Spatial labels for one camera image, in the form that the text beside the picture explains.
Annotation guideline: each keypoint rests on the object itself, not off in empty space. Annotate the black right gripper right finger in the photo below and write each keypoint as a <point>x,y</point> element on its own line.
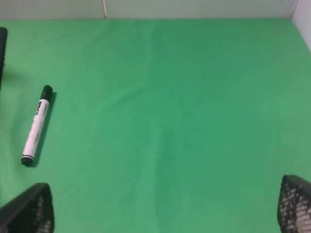
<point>294,205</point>

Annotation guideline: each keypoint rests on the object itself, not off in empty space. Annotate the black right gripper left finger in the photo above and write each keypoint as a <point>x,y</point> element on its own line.
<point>30,212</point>

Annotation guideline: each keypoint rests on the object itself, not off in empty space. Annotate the white black marker pen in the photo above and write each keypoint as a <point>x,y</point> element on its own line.
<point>28,155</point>

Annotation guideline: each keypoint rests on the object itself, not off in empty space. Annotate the black green mouse pad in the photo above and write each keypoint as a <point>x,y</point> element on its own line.
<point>3,39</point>

